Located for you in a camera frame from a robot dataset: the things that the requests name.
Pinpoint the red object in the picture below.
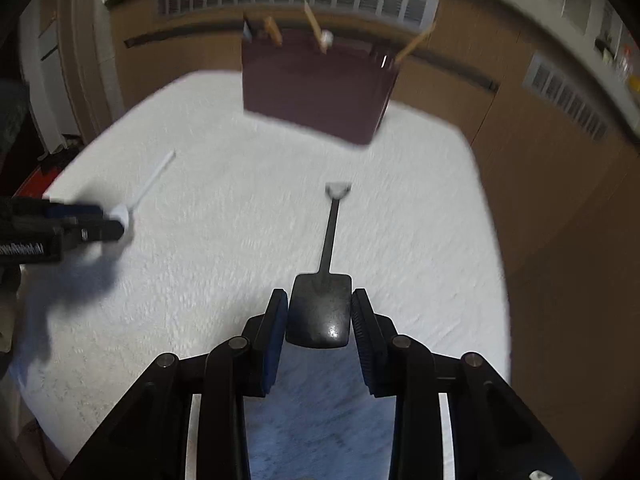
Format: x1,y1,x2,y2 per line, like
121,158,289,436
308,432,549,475
15,164,57,197

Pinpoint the white plastic spoon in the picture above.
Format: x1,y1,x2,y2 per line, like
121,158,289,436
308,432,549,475
107,149,177,226

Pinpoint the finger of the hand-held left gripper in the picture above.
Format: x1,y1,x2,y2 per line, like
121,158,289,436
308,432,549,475
47,201,103,220
62,219,126,248

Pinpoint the white door frame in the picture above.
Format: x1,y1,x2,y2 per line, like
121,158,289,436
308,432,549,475
20,10,66,156

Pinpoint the maroon utensil holder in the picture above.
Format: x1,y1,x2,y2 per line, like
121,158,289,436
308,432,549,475
241,27,401,148

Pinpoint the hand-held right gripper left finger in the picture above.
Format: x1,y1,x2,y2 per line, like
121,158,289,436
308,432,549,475
62,289,290,480

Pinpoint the wooden spoon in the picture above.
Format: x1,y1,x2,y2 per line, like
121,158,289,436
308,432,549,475
262,16,283,46

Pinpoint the dark cabinet rail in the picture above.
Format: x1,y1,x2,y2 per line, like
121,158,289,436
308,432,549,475
124,17,501,93

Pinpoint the shovel-shaped metal spoon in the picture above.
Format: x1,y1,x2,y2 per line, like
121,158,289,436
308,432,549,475
285,181,353,350

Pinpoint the wooden chopstick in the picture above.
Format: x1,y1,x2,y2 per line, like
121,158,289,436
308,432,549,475
303,1,328,53
392,22,437,66

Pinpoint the white lace tablecloth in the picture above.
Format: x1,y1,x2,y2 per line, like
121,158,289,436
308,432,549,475
7,70,511,480

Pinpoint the small white vent grille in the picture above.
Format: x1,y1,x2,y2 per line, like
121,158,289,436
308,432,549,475
522,51,611,142

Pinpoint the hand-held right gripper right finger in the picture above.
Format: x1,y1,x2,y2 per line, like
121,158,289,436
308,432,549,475
351,289,583,480

